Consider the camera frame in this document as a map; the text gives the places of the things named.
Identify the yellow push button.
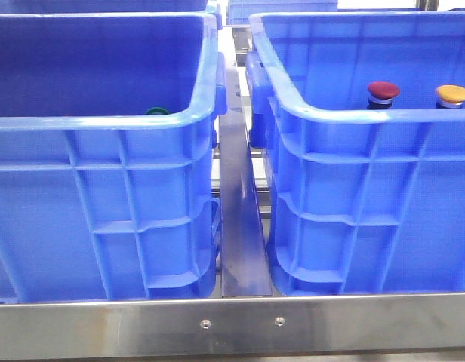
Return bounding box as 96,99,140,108
436,84,465,109

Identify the green push button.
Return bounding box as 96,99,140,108
146,106,170,115

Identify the empty blue plastic bin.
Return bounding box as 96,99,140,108
247,11,465,296

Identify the blue bin with buttons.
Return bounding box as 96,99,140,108
0,13,226,304

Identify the steel divider strip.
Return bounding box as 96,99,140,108
219,55,273,297

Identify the blue bin rear left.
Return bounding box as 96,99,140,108
0,0,220,14

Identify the blue crate far centre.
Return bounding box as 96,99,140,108
226,0,338,25

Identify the red push button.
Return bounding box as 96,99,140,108
367,81,400,110

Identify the steel shelf front rail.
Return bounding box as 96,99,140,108
0,293,465,360

